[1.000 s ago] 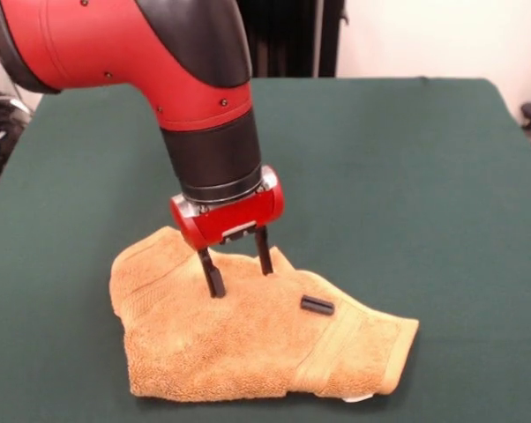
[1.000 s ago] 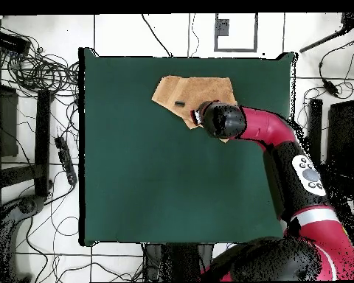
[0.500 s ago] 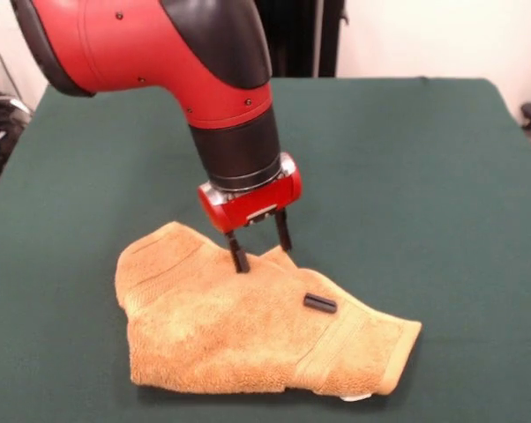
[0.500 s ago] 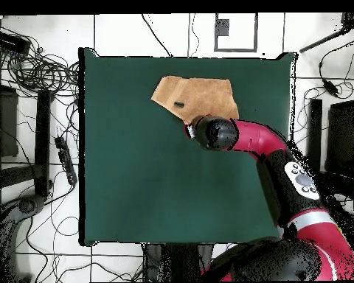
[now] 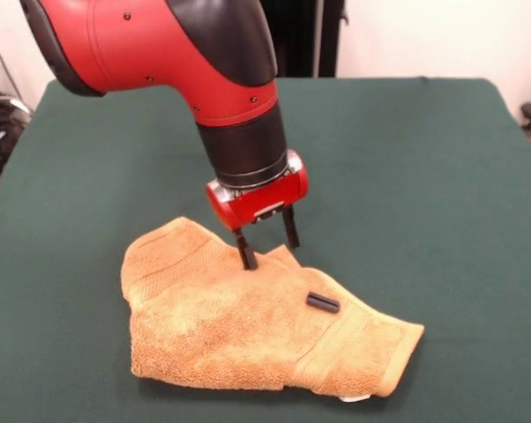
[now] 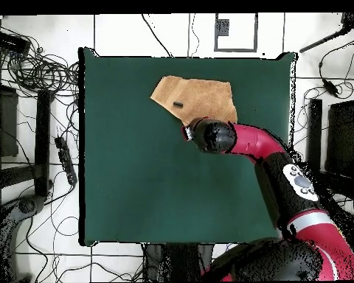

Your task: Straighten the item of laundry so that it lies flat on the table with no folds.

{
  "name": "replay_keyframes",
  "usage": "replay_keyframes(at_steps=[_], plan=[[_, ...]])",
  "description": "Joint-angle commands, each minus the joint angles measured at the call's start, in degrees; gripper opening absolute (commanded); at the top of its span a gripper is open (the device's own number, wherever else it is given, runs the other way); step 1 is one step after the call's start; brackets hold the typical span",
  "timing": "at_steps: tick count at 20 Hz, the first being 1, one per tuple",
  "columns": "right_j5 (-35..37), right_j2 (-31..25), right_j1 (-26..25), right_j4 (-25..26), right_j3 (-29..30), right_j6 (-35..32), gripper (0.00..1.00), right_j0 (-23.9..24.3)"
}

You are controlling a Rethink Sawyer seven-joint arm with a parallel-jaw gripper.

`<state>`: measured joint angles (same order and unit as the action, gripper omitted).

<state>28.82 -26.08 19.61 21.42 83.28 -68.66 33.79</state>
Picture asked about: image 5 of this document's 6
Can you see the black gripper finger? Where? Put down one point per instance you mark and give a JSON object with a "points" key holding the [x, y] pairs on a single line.
{"points": [[292, 229], [247, 255]]}

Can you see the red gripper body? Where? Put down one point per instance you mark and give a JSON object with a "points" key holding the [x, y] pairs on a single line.
{"points": [[265, 202]]}

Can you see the tan terry towel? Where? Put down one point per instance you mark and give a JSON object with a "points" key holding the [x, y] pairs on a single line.
{"points": [[226, 330]]}

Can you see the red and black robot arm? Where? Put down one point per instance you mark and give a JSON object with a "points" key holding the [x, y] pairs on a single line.
{"points": [[159, 53]]}

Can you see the small black rubber pad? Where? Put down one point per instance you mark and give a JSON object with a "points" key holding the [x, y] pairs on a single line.
{"points": [[322, 302]]}

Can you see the dark green table cloth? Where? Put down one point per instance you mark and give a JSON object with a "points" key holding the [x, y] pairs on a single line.
{"points": [[402, 198]]}

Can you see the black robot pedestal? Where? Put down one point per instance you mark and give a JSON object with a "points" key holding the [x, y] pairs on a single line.
{"points": [[309, 39]]}

